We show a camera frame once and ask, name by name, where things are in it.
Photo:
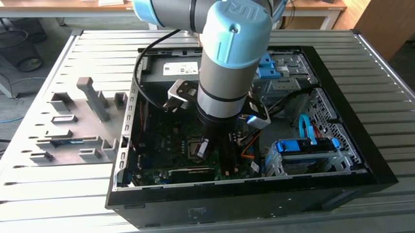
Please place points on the wooden cabinet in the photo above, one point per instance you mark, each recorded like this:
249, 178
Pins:
386, 24

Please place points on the grey drive cage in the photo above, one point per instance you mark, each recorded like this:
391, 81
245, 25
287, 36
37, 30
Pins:
288, 87

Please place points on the grey disk bay cage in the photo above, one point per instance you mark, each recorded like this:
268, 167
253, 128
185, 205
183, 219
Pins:
336, 165

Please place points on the grey power supply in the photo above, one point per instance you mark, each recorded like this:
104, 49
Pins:
155, 77

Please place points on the wooden desk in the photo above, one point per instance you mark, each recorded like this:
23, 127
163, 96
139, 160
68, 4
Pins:
64, 6

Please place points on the black graphics card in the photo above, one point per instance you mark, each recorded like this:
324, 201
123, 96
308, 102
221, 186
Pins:
191, 176

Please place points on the RAM stick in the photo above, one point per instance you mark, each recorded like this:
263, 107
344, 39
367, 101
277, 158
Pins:
71, 141

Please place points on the blue disk carrier with disk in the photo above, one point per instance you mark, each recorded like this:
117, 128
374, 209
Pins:
288, 145

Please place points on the white box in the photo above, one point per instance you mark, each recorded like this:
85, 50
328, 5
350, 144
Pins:
109, 2

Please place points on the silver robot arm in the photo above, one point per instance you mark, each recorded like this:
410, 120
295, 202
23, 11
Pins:
220, 85

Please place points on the grey parts rack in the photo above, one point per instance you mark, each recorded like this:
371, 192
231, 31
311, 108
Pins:
87, 126

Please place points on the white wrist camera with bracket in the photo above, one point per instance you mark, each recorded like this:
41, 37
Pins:
259, 122

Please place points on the green motherboard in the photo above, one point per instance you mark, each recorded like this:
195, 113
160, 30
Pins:
168, 150

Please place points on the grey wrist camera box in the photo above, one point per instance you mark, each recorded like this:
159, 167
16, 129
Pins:
181, 91

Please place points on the black PC case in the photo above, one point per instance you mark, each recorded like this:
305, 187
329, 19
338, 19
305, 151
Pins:
227, 206

